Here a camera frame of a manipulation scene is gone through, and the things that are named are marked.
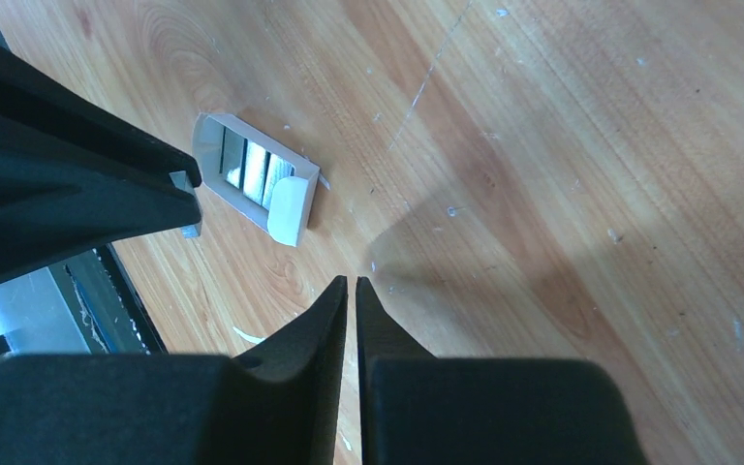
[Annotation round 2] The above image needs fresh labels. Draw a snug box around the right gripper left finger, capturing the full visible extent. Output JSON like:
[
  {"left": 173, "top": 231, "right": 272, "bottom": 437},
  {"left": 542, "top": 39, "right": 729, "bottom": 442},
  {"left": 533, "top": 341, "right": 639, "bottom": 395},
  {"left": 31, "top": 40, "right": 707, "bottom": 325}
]
[{"left": 0, "top": 276, "right": 348, "bottom": 464}]

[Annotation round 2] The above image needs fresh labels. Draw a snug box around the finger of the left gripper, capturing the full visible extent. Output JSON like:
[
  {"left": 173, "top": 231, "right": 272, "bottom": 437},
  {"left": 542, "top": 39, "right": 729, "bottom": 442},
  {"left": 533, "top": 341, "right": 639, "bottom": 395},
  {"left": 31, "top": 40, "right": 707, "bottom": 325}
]
[
  {"left": 0, "top": 155, "right": 184, "bottom": 284},
  {"left": 0, "top": 46, "right": 202, "bottom": 188}
]

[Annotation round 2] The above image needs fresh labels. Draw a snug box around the staple strip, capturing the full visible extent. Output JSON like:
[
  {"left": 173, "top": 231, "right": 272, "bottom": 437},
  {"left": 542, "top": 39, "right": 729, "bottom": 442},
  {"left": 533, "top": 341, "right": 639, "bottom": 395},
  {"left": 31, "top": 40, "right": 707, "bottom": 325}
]
[{"left": 170, "top": 170, "right": 202, "bottom": 239}]

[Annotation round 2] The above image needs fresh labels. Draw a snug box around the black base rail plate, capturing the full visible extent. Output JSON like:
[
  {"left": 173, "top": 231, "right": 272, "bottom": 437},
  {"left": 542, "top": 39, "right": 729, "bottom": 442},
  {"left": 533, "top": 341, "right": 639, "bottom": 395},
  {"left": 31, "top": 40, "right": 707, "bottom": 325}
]
[{"left": 48, "top": 245, "right": 168, "bottom": 355}]

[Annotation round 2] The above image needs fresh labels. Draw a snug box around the white paper scrap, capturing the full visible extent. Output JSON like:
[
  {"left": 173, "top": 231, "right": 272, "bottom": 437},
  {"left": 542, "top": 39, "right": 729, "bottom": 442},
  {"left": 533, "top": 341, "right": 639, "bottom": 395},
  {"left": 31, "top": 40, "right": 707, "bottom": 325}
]
[{"left": 232, "top": 326, "right": 265, "bottom": 345}]

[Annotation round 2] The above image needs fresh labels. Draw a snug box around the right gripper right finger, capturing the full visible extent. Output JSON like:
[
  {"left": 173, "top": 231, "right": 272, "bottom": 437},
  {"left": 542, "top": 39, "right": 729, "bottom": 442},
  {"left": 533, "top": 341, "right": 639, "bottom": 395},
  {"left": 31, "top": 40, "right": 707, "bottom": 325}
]
[{"left": 356, "top": 277, "right": 647, "bottom": 464}]

